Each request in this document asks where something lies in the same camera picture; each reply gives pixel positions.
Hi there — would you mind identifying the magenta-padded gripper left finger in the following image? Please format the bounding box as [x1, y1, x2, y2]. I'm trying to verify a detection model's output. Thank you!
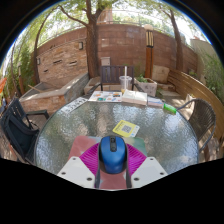
[57, 142, 102, 190]

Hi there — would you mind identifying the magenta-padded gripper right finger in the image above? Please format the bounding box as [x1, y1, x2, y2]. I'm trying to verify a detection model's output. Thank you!
[125, 143, 169, 190]

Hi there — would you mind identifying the blue computer mouse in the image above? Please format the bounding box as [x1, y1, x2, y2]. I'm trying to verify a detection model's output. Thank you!
[98, 135, 128, 175]

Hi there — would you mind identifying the floral pink mouse pad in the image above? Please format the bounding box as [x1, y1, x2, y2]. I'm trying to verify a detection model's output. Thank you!
[68, 135, 149, 191]

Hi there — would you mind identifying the yellow square card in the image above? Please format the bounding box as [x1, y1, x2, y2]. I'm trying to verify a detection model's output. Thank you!
[112, 119, 141, 138]

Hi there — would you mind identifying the green tube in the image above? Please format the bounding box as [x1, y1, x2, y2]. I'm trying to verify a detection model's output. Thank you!
[162, 102, 178, 115]

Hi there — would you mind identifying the white printed strip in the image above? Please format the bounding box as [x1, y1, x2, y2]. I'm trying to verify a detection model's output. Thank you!
[63, 96, 89, 114]

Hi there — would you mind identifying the thin pink book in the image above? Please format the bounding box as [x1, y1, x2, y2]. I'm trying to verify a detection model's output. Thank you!
[146, 95, 165, 108]

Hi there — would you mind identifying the black folding chair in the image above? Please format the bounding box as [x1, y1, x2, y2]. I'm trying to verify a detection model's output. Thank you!
[0, 97, 50, 164]

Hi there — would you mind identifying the dark wicker metal chair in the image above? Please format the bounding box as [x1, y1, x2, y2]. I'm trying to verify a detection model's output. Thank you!
[176, 97, 217, 163]

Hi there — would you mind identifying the thick white book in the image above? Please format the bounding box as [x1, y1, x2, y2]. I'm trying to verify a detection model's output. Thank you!
[120, 89, 149, 107]

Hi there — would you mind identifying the raised stone planter bed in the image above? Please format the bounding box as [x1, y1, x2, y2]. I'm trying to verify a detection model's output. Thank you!
[19, 72, 90, 116]

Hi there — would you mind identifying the colourful magazine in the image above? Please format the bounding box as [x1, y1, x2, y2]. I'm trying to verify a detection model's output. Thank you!
[88, 90, 124, 104]

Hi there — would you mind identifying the white planter box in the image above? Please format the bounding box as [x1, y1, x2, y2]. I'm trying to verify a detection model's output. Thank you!
[134, 77, 158, 98]

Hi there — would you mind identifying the clear plastic cup with straw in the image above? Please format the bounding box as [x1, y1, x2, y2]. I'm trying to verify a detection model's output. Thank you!
[118, 65, 133, 94]

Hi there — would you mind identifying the curved wooden bench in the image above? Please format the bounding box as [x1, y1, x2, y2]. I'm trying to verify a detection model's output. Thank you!
[166, 68, 224, 148]

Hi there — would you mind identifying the beige stone slab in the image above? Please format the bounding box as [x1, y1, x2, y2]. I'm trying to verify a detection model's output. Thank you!
[151, 64, 171, 84]

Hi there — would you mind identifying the dark wooden slatted chair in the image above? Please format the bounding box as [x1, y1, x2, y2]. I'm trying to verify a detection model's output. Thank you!
[87, 64, 146, 98]

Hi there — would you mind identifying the grey utility box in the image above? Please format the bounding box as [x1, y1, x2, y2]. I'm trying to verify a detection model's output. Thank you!
[100, 56, 111, 67]

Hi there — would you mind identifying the thick forked tree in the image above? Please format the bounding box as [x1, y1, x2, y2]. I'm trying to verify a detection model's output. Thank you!
[58, 0, 114, 79]

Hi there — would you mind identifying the thin leaning tree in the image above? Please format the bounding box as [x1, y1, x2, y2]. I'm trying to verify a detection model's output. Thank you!
[32, 9, 56, 84]

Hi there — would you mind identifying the slim straight tree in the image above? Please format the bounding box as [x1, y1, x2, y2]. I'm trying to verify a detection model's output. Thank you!
[166, 8, 185, 72]

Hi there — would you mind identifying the wooden garden lamp post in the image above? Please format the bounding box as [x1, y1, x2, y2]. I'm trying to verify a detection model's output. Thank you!
[143, 24, 155, 79]

